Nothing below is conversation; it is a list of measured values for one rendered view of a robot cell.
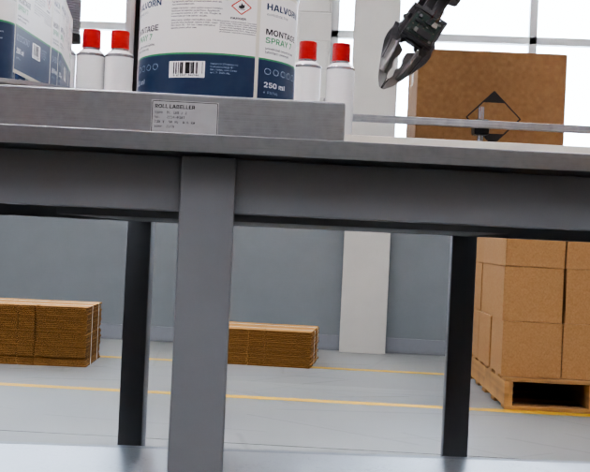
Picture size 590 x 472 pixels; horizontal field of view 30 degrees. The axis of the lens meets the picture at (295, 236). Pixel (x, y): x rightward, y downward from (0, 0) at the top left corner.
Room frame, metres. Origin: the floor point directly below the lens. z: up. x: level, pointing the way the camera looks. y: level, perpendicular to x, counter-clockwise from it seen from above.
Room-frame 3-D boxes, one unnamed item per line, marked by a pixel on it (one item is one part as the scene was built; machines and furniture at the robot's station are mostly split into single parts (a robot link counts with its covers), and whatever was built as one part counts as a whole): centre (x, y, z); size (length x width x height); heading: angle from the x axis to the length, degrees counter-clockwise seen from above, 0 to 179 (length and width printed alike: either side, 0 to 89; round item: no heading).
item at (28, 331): (6.08, 1.39, 0.16); 0.64 x 0.53 x 0.31; 92
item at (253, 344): (6.52, 0.17, 0.10); 0.64 x 0.52 x 0.20; 84
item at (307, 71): (2.03, -0.01, 0.98); 0.05 x 0.05 x 0.20
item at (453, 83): (2.36, -0.38, 0.99); 0.30 x 0.24 x 0.27; 89
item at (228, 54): (1.43, 0.11, 0.95); 0.20 x 0.20 x 0.14
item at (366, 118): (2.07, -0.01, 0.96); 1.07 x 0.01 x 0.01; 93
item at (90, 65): (2.01, 0.38, 0.98); 0.05 x 0.05 x 0.20
